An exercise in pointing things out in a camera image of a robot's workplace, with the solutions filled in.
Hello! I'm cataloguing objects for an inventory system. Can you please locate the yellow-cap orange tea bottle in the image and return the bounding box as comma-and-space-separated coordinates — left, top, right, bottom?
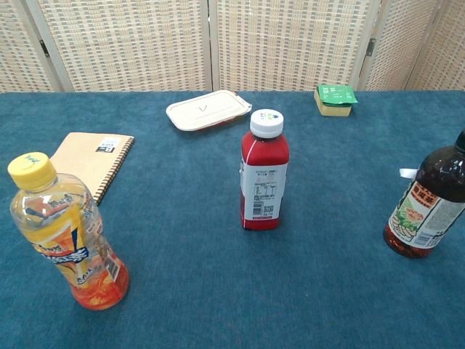
7, 152, 130, 311

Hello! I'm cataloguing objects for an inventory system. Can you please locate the dark brown tea bottle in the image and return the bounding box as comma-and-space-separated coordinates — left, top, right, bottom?
383, 130, 465, 259

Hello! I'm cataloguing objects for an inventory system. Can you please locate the red juice bottle white cap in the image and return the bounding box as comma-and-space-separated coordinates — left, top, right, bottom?
238, 108, 291, 231

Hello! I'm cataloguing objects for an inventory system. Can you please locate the white lidded lunch box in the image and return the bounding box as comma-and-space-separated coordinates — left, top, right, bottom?
166, 89, 253, 132

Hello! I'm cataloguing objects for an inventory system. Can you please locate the blue felt table cloth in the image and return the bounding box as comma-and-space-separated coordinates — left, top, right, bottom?
0, 89, 465, 349

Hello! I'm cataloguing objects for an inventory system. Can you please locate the kraft spiral notebook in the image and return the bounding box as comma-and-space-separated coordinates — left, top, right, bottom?
49, 132, 136, 206

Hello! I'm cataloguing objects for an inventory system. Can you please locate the woven folding screen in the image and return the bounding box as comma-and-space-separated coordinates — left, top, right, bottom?
0, 0, 465, 94

